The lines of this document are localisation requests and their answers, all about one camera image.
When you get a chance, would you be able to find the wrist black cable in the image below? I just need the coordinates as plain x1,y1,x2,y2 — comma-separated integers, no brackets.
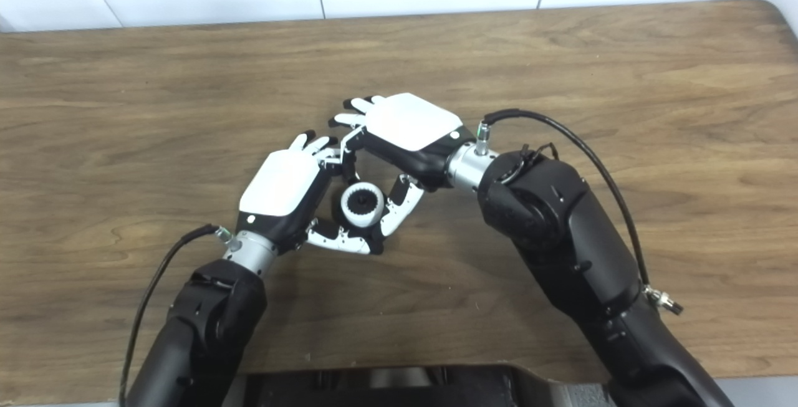
118,224,235,405
475,108,684,315

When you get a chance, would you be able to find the black robot torso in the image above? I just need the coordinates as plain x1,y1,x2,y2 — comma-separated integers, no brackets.
224,365,617,407

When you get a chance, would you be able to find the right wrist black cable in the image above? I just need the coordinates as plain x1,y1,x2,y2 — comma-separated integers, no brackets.
475,108,684,315

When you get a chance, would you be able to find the white plastic ring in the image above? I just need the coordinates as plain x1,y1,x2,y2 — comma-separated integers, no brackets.
340,183,385,228

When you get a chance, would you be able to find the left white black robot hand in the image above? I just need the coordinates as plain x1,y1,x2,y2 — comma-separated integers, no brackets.
237,132,385,256

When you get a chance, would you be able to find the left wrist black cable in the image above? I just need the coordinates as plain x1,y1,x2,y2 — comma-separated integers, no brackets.
118,224,235,405

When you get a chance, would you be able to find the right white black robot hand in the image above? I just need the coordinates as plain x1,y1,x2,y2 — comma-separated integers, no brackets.
329,93,478,238

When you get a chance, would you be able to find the round black plastic part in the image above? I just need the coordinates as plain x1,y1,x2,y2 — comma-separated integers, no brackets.
345,189,382,234

